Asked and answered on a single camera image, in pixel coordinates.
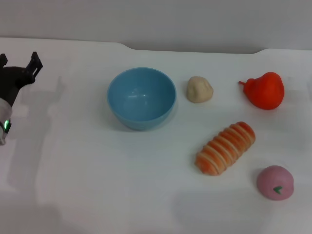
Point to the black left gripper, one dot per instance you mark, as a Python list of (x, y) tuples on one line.
[(11, 80)]

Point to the blue plastic bowl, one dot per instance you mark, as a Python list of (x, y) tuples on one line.
[(141, 97)]

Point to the orange striped toy bread loaf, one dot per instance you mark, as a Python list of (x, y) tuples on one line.
[(226, 148)]

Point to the beige toy bun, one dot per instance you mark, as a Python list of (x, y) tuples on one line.
[(200, 90)]

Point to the red toy pear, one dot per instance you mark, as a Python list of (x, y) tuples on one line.
[(265, 92)]

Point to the pink toy peach bun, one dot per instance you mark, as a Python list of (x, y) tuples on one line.
[(273, 180)]

